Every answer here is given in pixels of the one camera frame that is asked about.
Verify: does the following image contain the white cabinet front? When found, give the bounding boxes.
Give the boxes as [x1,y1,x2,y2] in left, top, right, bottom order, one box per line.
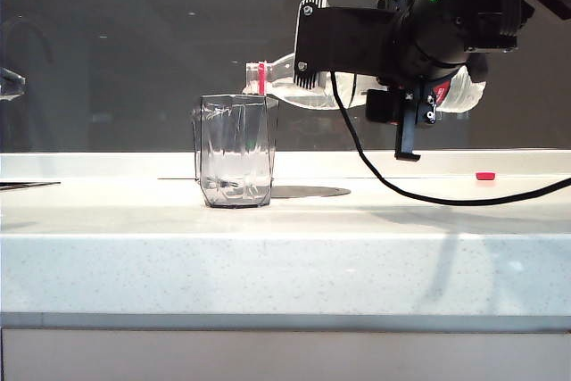
[0,328,571,381]

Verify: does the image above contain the round grey countertop cover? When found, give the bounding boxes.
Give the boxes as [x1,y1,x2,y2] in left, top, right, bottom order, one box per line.
[269,185,352,200]

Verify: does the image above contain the black cable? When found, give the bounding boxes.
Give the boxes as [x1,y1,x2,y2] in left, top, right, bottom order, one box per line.
[329,69,571,208]

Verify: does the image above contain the Nongfu Spring water bottle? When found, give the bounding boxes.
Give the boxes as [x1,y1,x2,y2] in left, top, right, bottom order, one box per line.
[242,53,487,115]

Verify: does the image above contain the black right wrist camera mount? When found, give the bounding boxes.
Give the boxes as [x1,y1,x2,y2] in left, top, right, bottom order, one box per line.
[293,0,401,89]

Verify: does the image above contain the clear faceted glass mug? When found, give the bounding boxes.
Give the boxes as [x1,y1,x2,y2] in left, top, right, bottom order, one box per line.
[191,94,280,210]

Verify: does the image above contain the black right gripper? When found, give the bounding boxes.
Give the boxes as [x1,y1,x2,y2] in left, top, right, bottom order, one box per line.
[364,0,473,162]

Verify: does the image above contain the black rectangular sink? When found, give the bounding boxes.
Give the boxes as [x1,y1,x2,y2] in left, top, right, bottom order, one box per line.
[0,181,62,193]

